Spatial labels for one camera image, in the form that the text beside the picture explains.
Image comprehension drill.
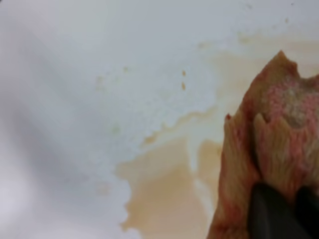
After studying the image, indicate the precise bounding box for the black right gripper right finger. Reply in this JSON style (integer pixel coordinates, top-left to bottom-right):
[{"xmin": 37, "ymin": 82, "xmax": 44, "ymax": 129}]
[{"xmin": 295, "ymin": 187, "xmax": 319, "ymax": 234}]

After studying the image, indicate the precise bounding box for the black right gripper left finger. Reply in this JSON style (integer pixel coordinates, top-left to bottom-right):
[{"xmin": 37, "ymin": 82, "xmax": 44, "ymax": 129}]
[{"xmin": 249, "ymin": 183, "xmax": 316, "ymax": 239}]

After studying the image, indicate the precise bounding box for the brown coffee spill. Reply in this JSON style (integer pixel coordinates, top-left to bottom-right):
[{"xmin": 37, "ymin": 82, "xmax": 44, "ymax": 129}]
[{"xmin": 115, "ymin": 38, "xmax": 319, "ymax": 239}]

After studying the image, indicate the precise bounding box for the brown stained wet rag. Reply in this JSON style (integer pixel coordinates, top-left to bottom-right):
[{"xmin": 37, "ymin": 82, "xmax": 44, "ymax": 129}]
[{"xmin": 207, "ymin": 51, "xmax": 319, "ymax": 239}]

